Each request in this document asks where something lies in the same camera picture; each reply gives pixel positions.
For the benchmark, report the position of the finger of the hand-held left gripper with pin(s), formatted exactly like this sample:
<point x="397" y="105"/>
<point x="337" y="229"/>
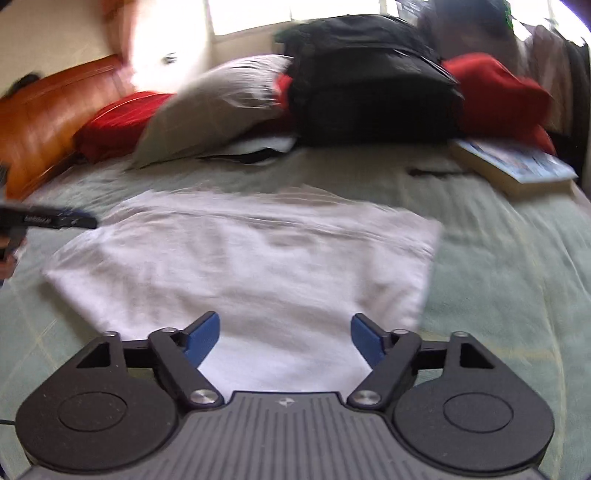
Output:
<point x="55" y="219"/>

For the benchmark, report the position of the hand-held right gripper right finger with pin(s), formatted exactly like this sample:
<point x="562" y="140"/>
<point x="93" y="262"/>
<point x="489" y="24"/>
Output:
<point x="367" y="341"/>

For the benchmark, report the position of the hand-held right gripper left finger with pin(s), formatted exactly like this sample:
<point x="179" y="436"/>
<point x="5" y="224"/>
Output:
<point x="203" y="339"/>

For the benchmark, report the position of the white printed t-shirt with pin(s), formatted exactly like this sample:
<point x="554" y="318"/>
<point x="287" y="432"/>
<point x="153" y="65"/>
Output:
<point x="254" y="258"/>

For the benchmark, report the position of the clothes rack with clothes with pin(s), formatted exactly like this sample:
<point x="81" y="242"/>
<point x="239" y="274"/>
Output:
<point x="531" y="55"/>

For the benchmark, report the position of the wooden bed headboard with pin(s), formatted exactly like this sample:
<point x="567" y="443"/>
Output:
<point x="55" y="120"/>

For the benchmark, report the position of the red folded quilt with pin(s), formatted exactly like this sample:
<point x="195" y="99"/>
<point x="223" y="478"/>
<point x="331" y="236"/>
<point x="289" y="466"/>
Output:
<point x="115" y="124"/>

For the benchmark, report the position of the black headboard ornament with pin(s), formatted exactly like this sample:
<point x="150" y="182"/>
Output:
<point x="25" y="83"/>

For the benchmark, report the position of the green checked bed blanket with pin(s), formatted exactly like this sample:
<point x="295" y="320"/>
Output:
<point x="508" y="277"/>

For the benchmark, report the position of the grey pillow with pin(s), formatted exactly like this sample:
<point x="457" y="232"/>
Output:
<point x="207" y="110"/>

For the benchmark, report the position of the blue cover book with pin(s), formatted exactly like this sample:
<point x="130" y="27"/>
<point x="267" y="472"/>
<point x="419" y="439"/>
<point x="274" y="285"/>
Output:
<point x="512" y="168"/>

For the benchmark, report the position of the black backpack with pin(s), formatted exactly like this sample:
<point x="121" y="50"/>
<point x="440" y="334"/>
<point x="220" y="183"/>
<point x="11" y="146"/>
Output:
<point x="369" y="83"/>

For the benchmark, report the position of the red blanket heap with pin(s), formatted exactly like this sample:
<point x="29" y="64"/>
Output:
<point x="498" y="101"/>

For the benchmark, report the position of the window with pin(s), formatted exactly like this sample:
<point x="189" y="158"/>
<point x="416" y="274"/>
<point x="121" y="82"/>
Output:
<point x="295" y="14"/>

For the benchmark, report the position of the metal wall hook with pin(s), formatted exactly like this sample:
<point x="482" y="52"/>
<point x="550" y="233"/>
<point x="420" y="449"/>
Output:
<point x="168" y="58"/>

